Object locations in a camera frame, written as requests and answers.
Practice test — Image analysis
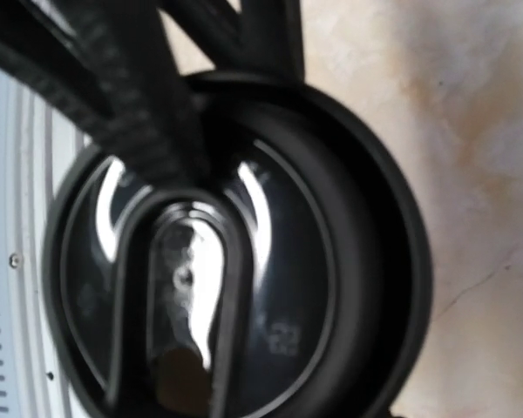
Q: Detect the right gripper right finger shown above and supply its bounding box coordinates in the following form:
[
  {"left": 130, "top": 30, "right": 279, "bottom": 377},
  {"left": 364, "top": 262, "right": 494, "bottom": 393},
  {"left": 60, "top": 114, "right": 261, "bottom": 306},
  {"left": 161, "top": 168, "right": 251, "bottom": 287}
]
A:
[{"left": 160, "top": 0, "right": 305, "bottom": 83}]

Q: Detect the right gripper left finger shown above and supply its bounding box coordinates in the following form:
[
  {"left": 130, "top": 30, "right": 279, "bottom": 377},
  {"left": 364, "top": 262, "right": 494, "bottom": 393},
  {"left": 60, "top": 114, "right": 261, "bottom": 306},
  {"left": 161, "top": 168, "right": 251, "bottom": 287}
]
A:
[{"left": 0, "top": 1, "right": 209, "bottom": 187}]

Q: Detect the aluminium front rail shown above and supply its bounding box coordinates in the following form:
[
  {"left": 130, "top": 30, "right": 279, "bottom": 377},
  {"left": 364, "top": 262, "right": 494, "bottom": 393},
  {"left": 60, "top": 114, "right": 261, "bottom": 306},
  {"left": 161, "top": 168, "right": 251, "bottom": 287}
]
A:
[{"left": 0, "top": 71, "right": 88, "bottom": 417}]

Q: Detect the black plastic cup lid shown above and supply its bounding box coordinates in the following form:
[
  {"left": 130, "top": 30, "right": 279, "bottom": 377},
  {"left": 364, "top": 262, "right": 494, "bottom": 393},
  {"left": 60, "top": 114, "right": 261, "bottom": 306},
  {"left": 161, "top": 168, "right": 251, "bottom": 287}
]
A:
[{"left": 42, "top": 71, "right": 432, "bottom": 417}]

